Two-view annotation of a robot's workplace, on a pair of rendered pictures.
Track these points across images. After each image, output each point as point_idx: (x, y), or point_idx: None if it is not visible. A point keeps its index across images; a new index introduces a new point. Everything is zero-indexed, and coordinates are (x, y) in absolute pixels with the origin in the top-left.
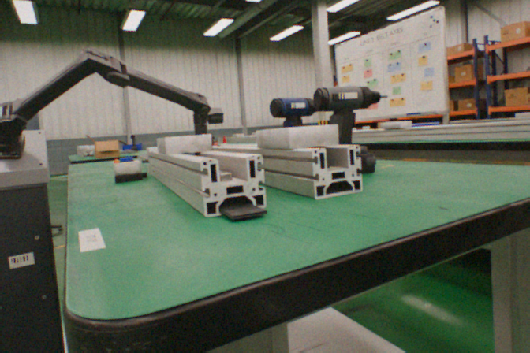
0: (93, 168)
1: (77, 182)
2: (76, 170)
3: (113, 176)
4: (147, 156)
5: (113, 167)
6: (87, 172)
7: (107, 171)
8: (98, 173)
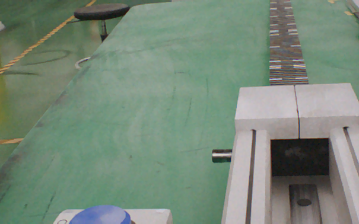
0: (150, 47)
1: None
2: (106, 56)
3: (114, 191)
4: (285, 21)
5: (192, 56)
6: (105, 93)
7: (153, 96)
8: (116, 115)
